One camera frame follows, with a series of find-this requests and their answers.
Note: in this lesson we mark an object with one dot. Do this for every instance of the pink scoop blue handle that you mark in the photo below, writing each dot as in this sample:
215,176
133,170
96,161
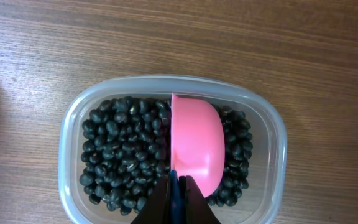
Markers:
197,148

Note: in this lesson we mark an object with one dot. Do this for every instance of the black beans pile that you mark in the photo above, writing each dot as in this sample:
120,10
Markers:
126,152

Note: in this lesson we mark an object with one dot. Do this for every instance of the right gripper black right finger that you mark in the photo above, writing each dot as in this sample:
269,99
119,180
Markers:
194,207

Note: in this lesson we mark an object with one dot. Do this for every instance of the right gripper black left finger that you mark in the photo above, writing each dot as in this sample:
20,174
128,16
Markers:
157,208

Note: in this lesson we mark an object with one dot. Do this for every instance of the clear plastic container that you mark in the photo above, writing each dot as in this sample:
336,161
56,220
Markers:
259,203

